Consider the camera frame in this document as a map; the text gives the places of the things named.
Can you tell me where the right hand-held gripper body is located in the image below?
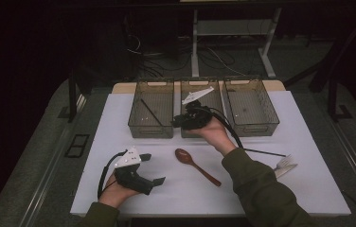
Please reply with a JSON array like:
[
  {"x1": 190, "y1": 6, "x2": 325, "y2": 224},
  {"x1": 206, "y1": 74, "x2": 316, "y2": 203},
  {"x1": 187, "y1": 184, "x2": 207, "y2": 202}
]
[{"x1": 179, "y1": 85, "x2": 215, "y2": 131}]

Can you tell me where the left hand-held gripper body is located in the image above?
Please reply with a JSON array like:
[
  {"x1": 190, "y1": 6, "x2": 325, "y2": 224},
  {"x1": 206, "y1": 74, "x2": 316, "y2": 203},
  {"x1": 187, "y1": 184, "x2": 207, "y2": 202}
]
[{"x1": 112, "y1": 146, "x2": 155, "y2": 197}]

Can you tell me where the smoky transparent plastic bin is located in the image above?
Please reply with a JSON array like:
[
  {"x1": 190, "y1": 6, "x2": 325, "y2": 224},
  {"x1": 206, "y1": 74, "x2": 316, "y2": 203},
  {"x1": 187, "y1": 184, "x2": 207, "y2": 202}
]
[
  {"x1": 179, "y1": 78, "x2": 227, "y2": 139},
  {"x1": 127, "y1": 78, "x2": 175, "y2": 140},
  {"x1": 222, "y1": 75, "x2": 280, "y2": 138}
]

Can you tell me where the black chopstick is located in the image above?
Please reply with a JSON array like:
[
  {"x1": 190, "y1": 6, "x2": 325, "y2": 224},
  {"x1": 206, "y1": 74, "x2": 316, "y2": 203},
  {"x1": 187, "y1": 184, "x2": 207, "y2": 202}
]
[
  {"x1": 243, "y1": 148, "x2": 288, "y2": 158},
  {"x1": 140, "y1": 97, "x2": 165, "y2": 127}
]

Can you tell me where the brown wooden spoon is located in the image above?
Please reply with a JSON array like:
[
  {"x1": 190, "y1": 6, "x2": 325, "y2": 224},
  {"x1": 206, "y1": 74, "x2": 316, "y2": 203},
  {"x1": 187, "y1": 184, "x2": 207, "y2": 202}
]
[{"x1": 174, "y1": 148, "x2": 223, "y2": 187}]

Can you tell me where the silver metal fork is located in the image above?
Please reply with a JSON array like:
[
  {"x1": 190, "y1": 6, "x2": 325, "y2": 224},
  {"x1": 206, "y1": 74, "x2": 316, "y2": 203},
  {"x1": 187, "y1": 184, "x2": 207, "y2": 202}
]
[{"x1": 275, "y1": 153, "x2": 294, "y2": 170}]

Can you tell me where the person's left hand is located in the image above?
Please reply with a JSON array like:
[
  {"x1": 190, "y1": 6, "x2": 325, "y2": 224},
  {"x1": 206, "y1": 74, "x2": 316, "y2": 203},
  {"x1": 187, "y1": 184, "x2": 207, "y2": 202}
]
[{"x1": 98, "y1": 171, "x2": 143, "y2": 209}]

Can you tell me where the person's right hand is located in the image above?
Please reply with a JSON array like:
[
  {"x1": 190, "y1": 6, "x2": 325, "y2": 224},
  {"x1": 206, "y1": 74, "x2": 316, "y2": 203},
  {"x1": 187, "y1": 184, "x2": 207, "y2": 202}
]
[{"x1": 187, "y1": 117, "x2": 238, "y2": 157}]

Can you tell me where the wooden table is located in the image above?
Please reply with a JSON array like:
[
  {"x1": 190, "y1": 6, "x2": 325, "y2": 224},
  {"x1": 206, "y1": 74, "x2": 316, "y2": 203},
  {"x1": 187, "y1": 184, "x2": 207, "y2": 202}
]
[{"x1": 112, "y1": 79, "x2": 287, "y2": 95}]

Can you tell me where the black metal stand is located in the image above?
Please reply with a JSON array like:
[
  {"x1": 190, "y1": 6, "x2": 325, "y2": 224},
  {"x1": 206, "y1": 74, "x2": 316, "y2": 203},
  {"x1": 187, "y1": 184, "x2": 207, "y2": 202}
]
[
  {"x1": 308, "y1": 6, "x2": 356, "y2": 123},
  {"x1": 66, "y1": 67, "x2": 88, "y2": 124}
]

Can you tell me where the white metal stand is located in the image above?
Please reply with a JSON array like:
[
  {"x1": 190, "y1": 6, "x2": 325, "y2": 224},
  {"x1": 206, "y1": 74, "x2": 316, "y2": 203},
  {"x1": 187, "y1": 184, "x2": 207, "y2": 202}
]
[{"x1": 190, "y1": 8, "x2": 283, "y2": 79}]

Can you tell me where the white object on table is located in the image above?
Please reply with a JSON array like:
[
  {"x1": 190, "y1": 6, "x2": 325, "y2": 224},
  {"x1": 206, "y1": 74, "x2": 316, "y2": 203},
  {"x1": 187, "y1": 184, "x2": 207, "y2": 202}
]
[{"x1": 274, "y1": 163, "x2": 299, "y2": 180}]

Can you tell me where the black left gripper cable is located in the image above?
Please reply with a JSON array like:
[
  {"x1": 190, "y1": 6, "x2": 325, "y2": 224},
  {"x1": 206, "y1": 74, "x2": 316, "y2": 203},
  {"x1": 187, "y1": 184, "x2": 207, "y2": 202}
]
[{"x1": 97, "y1": 149, "x2": 129, "y2": 201}]

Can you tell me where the bundle of floor cables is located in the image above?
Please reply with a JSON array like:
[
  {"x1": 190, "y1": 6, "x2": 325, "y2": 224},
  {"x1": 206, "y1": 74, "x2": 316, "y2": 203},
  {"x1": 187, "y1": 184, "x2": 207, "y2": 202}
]
[{"x1": 123, "y1": 31, "x2": 250, "y2": 79}]

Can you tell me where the metal floor rail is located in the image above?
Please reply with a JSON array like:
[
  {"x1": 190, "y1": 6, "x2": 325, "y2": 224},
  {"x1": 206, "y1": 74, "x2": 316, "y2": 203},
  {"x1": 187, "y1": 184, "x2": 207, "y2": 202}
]
[
  {"x1": 18, "y1": 94, "x2": 88, "y2": 227},
  {"x1": 324, "y1": 119, "x2": 356, "y2": 206}
]

